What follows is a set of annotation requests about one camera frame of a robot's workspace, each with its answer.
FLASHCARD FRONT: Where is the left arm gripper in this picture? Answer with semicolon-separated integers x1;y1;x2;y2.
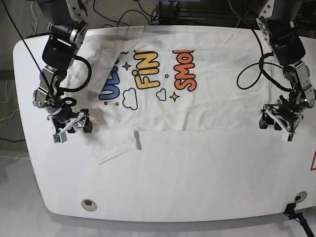
259;104;304;133

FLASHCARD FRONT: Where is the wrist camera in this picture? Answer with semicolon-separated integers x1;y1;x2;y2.
282;129;295;142
53;132;67;143

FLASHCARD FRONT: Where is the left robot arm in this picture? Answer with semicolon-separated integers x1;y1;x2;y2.
254;0;316;141

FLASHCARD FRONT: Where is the black equipment frame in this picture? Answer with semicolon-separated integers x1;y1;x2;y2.
156;0;180;25

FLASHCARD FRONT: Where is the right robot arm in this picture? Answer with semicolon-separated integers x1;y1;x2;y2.
33;0;92;142

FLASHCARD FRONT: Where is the red warning sticker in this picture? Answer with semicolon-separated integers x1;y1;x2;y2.
310;151;316;171

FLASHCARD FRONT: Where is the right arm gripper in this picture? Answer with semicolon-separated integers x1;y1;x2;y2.
48;108;93;134

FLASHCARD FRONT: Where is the white printed T-shirt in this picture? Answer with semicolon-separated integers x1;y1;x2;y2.
69;27;277;164

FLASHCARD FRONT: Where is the left table grommet hole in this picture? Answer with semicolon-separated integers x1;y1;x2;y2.
81;199;97;212

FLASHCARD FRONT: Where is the black clamp with cable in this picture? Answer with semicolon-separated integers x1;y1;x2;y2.
284;203;315;237

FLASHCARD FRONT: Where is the right metal table grommet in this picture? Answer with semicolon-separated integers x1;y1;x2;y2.
294;191;308;203

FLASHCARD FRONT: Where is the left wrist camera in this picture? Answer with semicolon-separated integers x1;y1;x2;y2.
282;129;295;142

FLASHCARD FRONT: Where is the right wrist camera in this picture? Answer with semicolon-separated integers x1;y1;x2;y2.
53;132;67;143

